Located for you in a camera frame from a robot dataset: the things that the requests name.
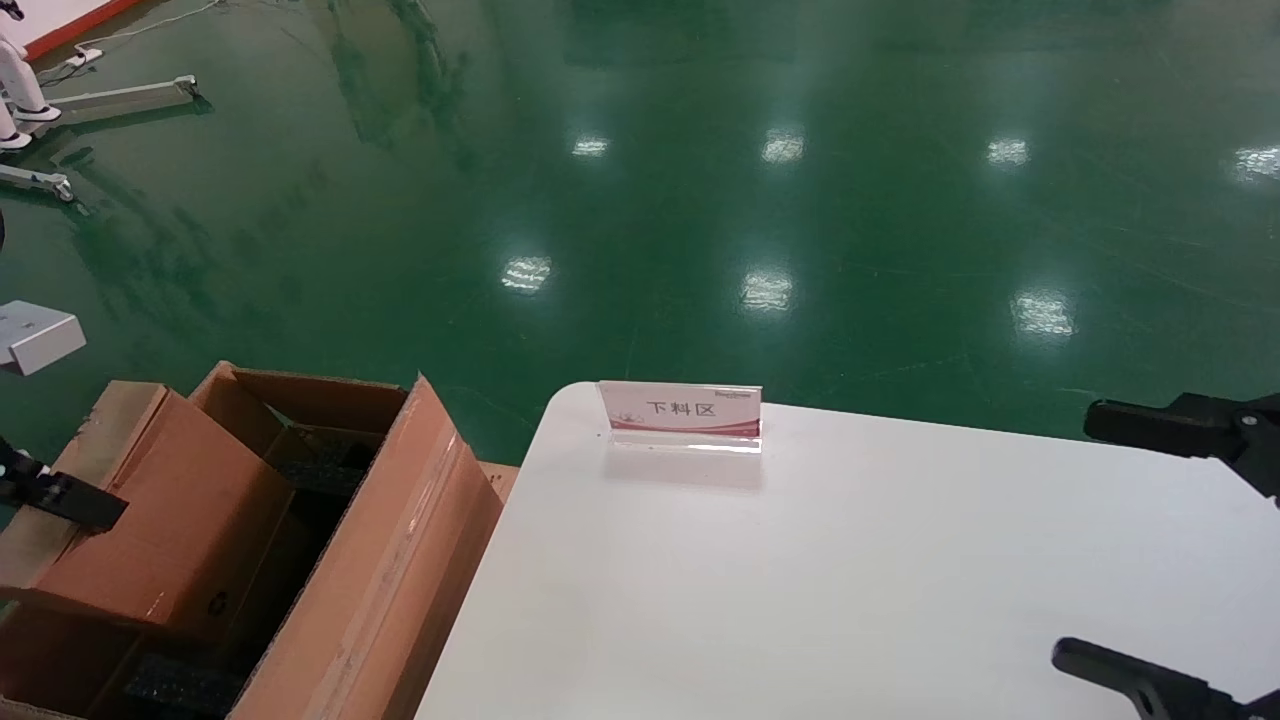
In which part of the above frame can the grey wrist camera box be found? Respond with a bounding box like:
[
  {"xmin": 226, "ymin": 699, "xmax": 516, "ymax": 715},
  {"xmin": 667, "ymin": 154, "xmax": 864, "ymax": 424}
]
[{"xmin": 0, "ymin": 300, "xmax": 87, "ymax": 377}]

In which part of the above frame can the black foam block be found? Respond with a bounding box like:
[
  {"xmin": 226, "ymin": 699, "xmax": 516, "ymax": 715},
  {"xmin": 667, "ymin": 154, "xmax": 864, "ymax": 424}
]
[
  {"xmin": 265, "ymin": 432, "xmax": 383, "ymax": 501},
  {"xmin": 120, "ymin": 650, "xmax": 253, "ymax": 719}
]

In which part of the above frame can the grey metal robot stand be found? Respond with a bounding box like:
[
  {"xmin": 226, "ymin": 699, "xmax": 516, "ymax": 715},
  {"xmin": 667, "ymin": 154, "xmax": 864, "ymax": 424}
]
[{"xmin": 0, "ymin": 75, "xmax": 199, "ymax": 203}]

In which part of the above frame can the white power cord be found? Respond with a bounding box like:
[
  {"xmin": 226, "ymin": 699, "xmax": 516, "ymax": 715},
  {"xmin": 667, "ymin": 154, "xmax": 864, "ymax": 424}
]
[{"xmin": 95, "ymin": 0, "xmax": 226, "ymax": 51}]

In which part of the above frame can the acrylic sign holder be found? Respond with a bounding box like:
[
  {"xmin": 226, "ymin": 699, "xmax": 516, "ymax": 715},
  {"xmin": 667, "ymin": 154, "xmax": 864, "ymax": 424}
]
[{"xmin": 597, "ymin": 380, "xmax": 764, "ymax": 456}]

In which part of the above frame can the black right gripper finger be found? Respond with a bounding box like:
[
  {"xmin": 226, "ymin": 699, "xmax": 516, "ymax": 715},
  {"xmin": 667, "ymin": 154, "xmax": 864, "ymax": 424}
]
[
  {"xmin": 1083, "ymin": 392, "xmax": 1280, "ymax": 503},
  {"xmin": 1050, "ymin": 637, "xmax": 1280, "ymax": 720}
]

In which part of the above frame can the large cardboard box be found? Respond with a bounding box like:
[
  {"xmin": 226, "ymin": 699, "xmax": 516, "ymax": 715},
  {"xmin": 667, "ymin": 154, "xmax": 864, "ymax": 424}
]
[{"xmin": 0, "ymin": 360, "xmax": 506, "ymax": 720}]

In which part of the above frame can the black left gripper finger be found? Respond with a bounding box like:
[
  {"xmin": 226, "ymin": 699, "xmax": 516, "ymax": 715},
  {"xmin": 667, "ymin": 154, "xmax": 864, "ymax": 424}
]
[{"xmin": 0, "ymin": 438, "xmax": 130, "ymax": 532}]

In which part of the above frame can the small cardboard box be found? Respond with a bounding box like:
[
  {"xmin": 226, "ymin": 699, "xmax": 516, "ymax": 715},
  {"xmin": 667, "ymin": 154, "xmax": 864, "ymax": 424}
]
[{"xmin": 0, "ymin": 380, "xmax": 298, "ymax": 651}]

